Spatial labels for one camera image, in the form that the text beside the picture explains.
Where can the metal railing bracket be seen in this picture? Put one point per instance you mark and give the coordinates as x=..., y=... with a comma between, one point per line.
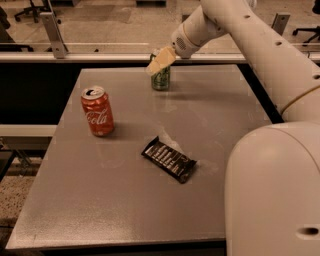
x=51, y=26
x=280, y=22

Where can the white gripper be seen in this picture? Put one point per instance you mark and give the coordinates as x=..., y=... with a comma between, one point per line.
x=181, y=43

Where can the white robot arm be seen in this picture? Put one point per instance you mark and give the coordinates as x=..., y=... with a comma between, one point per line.
x=272, y=180

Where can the right metal railing bracket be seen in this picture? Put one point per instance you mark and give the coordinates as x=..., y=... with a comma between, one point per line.
x=280, y=22

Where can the red cola can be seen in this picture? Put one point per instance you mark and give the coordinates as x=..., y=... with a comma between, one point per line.
x=97, y=109

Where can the left metal railing bracket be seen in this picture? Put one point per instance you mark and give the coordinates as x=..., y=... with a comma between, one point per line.
x=51, y=26

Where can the black office chair left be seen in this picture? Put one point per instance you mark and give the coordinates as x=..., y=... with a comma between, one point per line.
x=34, y=10

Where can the black rxbar chocolate wrapper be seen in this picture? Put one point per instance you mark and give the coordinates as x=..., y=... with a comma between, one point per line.
x=173, y=162

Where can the green soda can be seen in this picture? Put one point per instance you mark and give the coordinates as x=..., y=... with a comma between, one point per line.
x=160, y=81

